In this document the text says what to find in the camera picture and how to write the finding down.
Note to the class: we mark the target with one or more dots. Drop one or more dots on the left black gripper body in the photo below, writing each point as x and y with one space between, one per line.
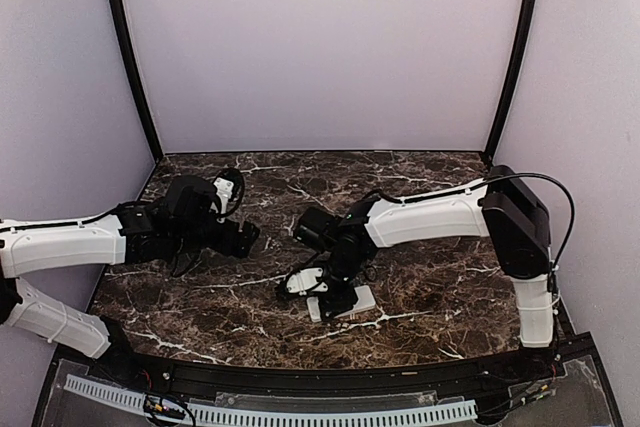
226 245

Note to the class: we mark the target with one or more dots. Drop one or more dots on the white remote control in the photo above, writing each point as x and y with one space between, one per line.
366 302

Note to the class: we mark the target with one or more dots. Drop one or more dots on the left black frame post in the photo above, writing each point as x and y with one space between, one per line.
128 57

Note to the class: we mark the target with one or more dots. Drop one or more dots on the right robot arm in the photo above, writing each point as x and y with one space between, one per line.
500 207

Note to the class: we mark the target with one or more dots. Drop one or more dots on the white slotted cable duct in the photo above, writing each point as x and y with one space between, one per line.
270 411

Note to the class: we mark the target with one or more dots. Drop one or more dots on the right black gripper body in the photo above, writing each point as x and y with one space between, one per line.
346 289

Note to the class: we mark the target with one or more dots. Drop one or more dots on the right black frame post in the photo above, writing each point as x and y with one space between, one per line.
516 58

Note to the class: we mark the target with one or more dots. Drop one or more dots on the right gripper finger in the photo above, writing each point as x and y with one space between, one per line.
328 310
348 304

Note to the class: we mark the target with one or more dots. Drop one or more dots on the black front rail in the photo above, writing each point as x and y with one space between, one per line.
480 375

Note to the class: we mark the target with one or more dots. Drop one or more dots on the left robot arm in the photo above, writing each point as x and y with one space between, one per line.
193 215

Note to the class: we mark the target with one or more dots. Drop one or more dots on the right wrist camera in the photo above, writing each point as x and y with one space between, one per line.
305 282

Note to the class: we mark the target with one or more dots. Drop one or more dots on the black frame post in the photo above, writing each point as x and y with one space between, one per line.
128 57
516 58

